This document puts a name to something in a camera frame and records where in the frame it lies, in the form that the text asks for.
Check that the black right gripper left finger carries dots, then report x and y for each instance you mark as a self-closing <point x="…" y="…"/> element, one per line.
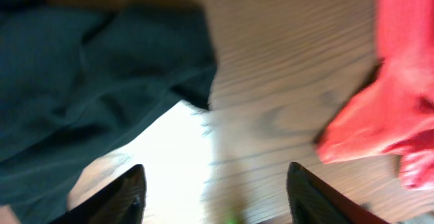
<point x="121" y="202"/>

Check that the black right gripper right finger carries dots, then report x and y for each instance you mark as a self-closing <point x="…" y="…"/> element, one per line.
<point x="313" y="201"/>

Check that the red t-shirt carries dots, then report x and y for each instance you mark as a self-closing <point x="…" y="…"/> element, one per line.
<point x="394" y="114"/>

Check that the black t-shirt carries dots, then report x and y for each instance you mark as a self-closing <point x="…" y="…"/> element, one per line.
<point x="77" y="84"/>

